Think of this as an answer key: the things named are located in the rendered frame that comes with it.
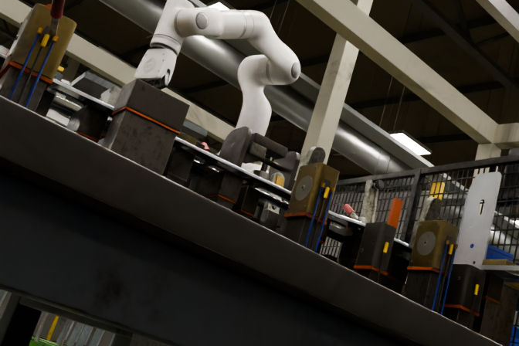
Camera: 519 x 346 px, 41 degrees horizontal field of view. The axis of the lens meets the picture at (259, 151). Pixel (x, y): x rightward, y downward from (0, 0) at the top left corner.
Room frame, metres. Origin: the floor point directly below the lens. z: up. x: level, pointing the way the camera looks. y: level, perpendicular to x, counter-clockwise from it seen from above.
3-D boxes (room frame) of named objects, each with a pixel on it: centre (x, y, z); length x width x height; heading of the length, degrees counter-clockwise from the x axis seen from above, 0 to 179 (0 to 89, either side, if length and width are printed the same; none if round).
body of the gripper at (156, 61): (1.78, 0.34, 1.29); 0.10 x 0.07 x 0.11; 52
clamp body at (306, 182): (1.45, -0.15, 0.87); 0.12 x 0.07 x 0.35; 27
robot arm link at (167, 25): (1.78, 0.34, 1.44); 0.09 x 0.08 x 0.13; 48
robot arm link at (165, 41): (1.78, 0.34, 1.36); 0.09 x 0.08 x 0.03; 52
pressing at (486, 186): (1.90, -0.67, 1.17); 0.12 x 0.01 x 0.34; 27
